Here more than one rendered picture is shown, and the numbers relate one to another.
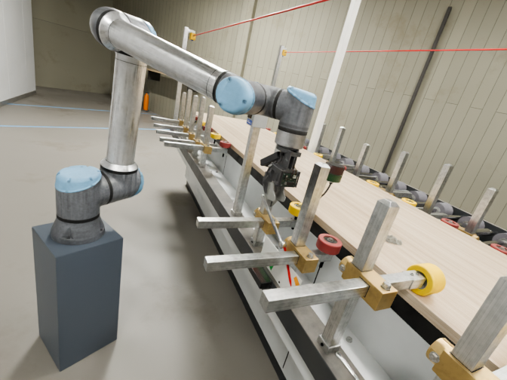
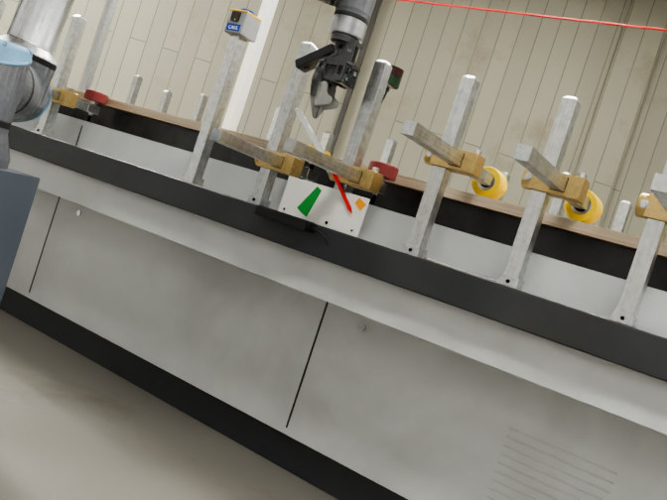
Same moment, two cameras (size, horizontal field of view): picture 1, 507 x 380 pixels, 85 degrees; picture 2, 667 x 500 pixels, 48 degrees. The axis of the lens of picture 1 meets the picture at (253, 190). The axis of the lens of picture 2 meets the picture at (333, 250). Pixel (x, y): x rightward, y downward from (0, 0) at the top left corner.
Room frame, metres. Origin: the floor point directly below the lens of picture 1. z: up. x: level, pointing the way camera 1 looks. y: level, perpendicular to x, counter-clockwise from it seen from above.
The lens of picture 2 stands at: (-0.87, 0.75, 0.69)
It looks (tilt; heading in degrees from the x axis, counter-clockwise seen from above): 1 degrees down; 330
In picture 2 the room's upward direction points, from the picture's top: 18 degrees clockwise
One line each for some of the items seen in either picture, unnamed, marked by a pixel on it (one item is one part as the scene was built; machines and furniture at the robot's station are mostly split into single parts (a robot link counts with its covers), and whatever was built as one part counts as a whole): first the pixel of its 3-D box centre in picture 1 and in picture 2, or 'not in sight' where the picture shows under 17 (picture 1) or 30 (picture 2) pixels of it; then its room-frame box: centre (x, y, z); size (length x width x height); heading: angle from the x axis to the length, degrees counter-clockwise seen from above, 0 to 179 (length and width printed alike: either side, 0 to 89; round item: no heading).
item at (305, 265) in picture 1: (299, 253); (355, 177); (0.80, -0.20, 0.84); 0.13 x 0.06 x 0.05; 28
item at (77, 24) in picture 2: (206, 139); (60, 81); (1.92, 0.40, 0.89); 0.03 x 0.03 x 0.48; 28
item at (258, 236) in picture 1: (268, 195); (283, 126); (1.04, -0.07, 0.93); 0.03 x 0.03 x 0.48; 28
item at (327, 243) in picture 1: (325, 252); (378, 184); (0.82, -0.29, 0.85); 0.08 x 0.08 x 0.11
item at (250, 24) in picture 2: (256, 119); (242, 27); (1.26, 0.06, 1.18); 0.07 x 0.07 x 0.08; 28
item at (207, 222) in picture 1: (252, 222); (268, 158); (0.97, -0.03, 0.83); 0.43 x 0.03 x 0.04; 118
